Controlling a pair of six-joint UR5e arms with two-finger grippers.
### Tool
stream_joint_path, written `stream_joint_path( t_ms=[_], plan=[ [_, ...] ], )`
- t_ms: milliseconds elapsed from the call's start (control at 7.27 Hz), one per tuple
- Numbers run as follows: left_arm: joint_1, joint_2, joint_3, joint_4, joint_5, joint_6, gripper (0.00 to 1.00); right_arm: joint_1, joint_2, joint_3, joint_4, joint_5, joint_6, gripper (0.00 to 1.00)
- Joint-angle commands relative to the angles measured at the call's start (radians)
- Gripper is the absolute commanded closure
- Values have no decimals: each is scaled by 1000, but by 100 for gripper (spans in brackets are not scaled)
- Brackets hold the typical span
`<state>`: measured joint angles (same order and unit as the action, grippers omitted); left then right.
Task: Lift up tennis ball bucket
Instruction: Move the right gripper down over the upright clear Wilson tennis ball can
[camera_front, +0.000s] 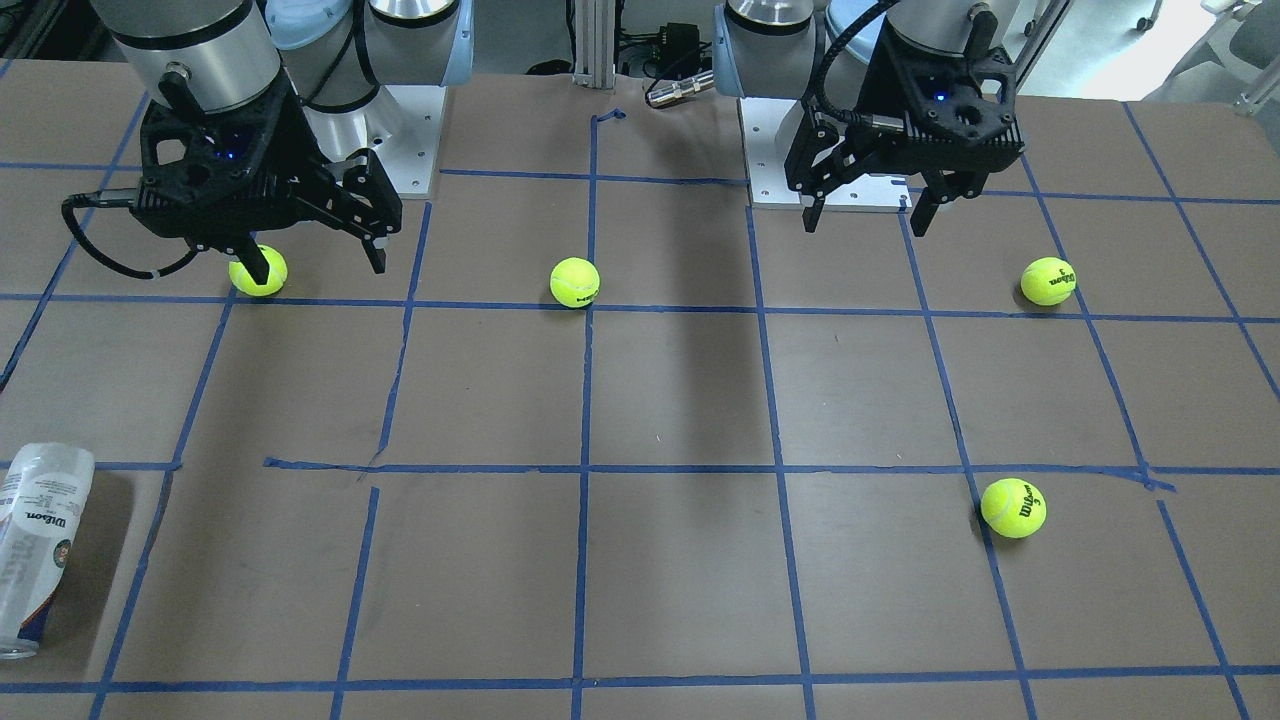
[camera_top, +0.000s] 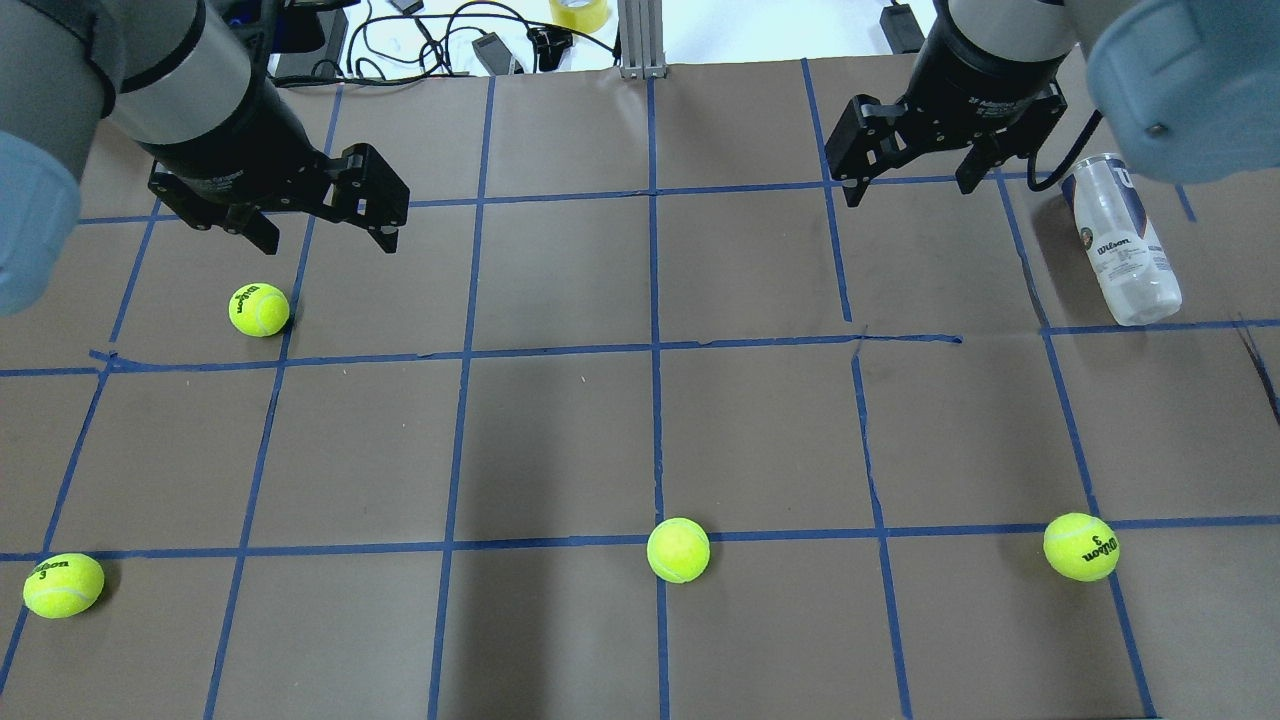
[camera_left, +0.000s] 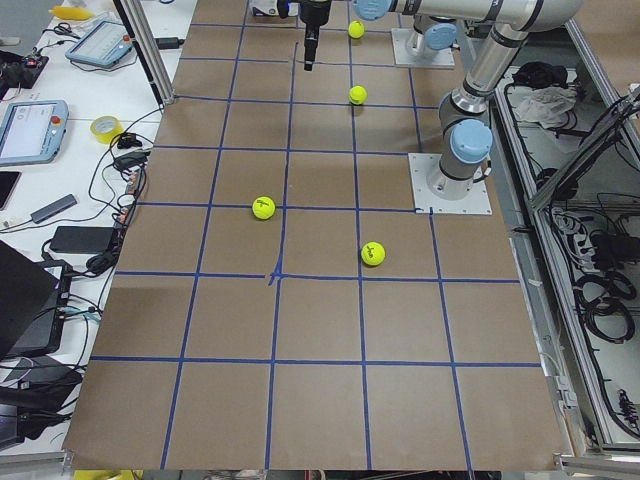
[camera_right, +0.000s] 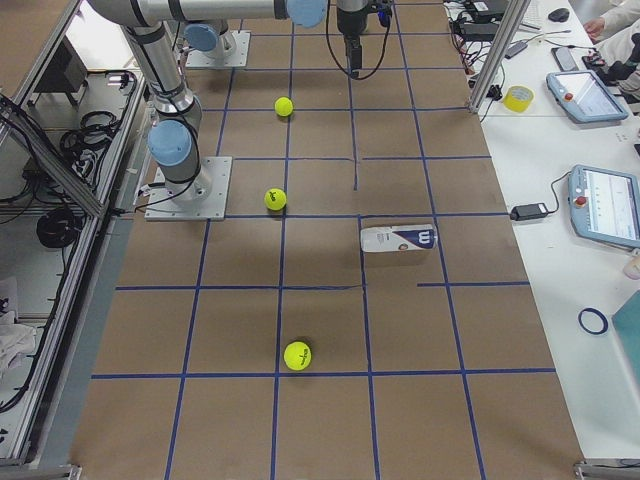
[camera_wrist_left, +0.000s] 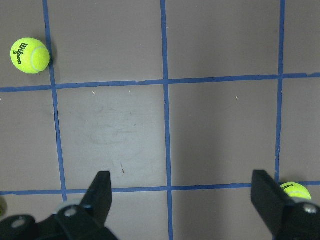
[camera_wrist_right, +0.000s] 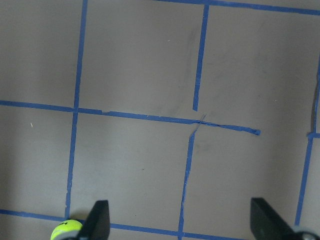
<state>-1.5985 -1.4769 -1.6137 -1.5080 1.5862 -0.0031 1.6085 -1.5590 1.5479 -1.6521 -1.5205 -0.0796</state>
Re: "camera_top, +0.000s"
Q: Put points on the tennis ball lower left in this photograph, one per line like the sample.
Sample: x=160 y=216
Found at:
x=63 y=585

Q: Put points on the tennis ball centre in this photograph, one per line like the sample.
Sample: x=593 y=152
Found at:
x=678 y=550

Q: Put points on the tennis ball lower right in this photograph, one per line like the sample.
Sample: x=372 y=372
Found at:
x=1081 y=547

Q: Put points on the tennis ball upper left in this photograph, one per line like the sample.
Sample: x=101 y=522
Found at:
x=259 y=310

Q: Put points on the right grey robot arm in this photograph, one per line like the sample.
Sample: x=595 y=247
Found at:
x=1189 y=90

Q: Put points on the black power brick right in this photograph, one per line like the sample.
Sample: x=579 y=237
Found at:
x=901 y=29

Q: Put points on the black power adapter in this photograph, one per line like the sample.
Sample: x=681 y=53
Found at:
x=495 y=57

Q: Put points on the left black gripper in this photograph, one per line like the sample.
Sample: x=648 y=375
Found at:
x=232 y=137

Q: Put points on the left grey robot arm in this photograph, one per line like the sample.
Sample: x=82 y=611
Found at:
x=188 y=82

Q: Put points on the tennis ball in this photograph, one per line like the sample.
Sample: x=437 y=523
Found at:
x=678 y=550
x=1081 y=547
x=63 y=585
x=259 y=310

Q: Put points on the black box on table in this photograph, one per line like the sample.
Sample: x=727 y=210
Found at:
x=308 y=41

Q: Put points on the brown paper table mat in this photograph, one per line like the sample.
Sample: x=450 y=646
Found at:
x=429 y=496

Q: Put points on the yellow tape roll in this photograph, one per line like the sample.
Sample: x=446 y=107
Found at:
x=584 y=16

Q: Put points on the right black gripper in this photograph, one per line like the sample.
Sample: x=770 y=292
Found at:
x=975 y=82

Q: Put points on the clear tennis ball can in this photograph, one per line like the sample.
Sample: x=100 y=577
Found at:
x=1122 y=245

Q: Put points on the aluminium frame post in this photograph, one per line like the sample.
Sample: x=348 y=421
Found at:
x=640 y=38

